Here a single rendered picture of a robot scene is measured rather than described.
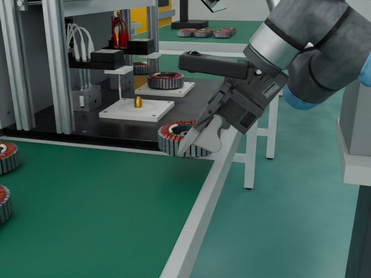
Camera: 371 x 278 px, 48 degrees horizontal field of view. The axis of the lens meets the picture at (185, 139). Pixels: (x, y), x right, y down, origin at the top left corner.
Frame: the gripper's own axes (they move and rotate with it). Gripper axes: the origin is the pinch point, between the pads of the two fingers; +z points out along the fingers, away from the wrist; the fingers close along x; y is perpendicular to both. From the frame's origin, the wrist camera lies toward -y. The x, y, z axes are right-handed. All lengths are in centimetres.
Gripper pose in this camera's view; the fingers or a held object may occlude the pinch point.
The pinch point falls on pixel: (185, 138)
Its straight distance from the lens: 74.6
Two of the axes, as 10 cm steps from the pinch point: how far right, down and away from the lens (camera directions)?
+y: 8.0, 6.1, 0.3
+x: 2.3, -3.5, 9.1
